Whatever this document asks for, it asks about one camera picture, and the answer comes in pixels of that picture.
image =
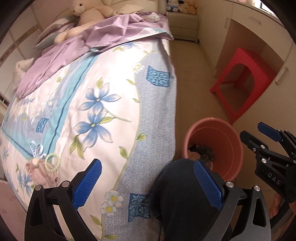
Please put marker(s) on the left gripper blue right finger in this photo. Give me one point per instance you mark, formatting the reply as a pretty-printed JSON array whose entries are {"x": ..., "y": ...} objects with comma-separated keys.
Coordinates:
[{"x": 210, "y": 188}]

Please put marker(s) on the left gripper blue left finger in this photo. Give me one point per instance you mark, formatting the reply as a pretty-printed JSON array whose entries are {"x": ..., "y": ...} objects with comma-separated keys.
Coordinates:
[{"x": 84, "y": 182}]

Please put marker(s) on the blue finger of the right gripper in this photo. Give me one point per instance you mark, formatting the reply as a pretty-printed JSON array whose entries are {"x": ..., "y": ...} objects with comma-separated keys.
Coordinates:
[
  {"x": 269, "y": 132},
  {"x": 252, "y": 142}
]

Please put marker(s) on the beige pink cloth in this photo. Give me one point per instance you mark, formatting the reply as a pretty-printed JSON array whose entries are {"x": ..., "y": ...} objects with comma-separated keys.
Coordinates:
[{"x": 36, "y": 170}]

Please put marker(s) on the white printed ribbon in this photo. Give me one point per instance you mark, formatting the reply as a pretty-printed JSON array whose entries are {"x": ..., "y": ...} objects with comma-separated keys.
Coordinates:
[{"x": 37, "y": 150}]

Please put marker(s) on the pink plastic bucket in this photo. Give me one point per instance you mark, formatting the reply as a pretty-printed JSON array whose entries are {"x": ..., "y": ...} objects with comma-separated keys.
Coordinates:
[{"x": 224, "y": 141}]

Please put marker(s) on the dark trouser leg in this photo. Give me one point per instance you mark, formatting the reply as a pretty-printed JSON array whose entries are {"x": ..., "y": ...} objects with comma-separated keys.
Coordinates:
[{"x": 179, "y": 203}]

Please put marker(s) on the red plastic stool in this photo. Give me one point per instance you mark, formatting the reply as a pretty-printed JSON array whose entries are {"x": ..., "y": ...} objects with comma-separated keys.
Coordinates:
[{"x": 253, "y": 65}]

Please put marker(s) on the floral bedspread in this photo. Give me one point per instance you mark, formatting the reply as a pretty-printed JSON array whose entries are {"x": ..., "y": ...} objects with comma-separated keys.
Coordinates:
[{"x": 118, "y": 107}]

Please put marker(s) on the cream desk cabinet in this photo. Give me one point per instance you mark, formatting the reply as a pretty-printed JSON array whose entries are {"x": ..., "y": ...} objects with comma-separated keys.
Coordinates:
[{"x": 227, "y": 25}]

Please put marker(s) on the white pillow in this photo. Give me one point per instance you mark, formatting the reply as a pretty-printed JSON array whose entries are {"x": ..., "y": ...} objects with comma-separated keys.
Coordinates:
[{"x": 20, "y": 69}]

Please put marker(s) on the cream nightstand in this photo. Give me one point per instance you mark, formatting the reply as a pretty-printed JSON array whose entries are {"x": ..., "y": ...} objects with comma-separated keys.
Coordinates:
[{"x": 183, "y": 26}]

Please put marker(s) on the purple quilt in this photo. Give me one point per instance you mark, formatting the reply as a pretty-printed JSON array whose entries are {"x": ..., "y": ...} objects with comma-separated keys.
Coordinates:
[{"x": 68, "y": 51}]

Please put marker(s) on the small plush toys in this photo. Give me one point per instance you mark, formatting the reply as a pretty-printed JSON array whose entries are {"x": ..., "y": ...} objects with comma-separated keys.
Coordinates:
[{"x": 182, "y": 6}]

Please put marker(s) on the striped pillow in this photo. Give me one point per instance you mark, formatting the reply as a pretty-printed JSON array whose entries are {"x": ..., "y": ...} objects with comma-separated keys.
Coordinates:
[{"x": 47, "y": 37}]

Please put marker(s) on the cream teddy bear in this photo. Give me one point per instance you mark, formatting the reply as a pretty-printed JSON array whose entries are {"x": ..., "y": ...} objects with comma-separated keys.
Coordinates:
[{"x": 90, "y": 16}]

